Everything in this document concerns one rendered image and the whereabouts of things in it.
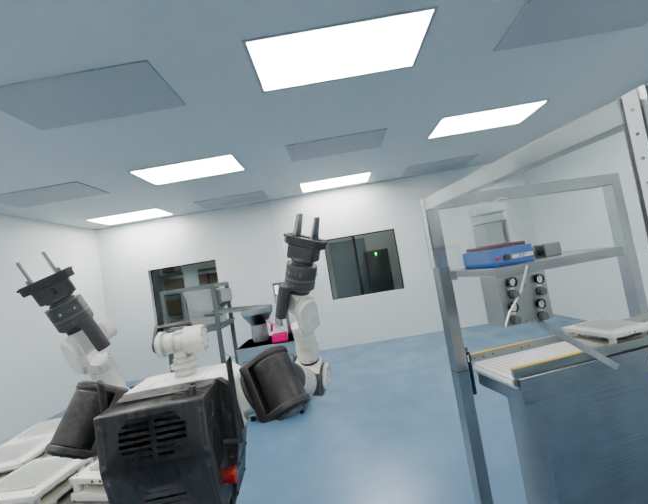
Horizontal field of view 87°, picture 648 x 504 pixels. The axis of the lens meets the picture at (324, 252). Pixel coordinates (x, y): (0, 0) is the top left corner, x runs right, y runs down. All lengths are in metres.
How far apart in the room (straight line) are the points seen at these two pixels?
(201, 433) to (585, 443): 1.60
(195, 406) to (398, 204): 6.04
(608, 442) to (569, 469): 0.22
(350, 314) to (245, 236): 2.43
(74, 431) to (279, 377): 0.45
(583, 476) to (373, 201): 5.28
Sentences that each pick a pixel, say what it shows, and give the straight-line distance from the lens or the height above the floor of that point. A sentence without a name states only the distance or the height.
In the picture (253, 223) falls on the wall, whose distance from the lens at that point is 6.53.
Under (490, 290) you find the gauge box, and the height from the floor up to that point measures 1.24.
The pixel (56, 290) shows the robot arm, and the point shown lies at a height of 1.49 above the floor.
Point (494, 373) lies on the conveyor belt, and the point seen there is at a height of 0.88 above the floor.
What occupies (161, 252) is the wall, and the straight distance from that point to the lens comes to 7.08.
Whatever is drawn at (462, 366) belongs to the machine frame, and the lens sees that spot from 1.82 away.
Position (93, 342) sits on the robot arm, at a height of 1.34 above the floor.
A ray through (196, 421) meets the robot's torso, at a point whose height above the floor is 1.19.
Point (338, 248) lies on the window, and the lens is 6.42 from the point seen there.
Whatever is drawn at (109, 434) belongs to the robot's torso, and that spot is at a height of 1.20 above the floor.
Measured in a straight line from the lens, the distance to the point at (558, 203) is 1.14.
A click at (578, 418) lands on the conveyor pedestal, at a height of 0.65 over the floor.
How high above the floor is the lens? 1.43
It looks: 3 degrees up
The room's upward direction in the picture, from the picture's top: 9 degrees counter-clockwise
